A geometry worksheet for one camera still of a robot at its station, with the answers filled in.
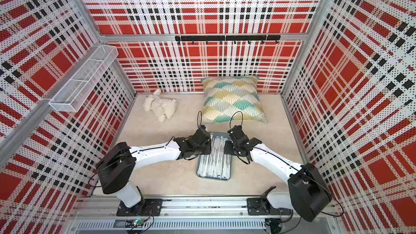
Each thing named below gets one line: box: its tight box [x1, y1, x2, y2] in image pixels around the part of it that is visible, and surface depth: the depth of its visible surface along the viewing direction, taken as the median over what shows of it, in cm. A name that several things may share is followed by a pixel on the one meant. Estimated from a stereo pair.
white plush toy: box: [143, 88, 178, 122], surface depth 107 cm
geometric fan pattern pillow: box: [200, 75, 268, 124], surface depth 96 cm
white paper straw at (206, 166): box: [197, 147, 214, 177], surface depth 86 cm
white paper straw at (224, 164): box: [218, 148, 232, 180], surface depth 87 cm
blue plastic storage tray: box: [196, 132, 232, 181], surface depth 86 cm
